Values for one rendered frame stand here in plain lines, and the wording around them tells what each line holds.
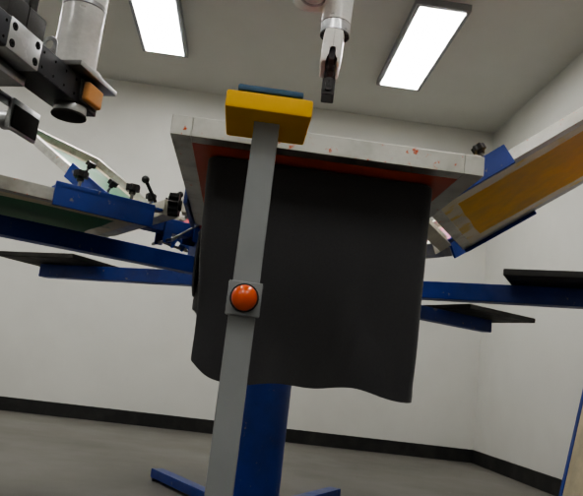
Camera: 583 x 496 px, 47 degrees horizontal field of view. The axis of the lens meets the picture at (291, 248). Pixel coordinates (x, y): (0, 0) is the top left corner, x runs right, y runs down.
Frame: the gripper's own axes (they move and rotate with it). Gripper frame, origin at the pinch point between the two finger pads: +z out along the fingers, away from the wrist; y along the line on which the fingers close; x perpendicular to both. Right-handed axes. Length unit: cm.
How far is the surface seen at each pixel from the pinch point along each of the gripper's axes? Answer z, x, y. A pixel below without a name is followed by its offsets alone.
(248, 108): 33, -10, 66
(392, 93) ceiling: -175, 49, -383
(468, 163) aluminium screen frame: 28, 28, 38
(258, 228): 50, -7, 61
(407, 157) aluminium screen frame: 29, 17, 39
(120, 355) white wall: 71, -154, -419
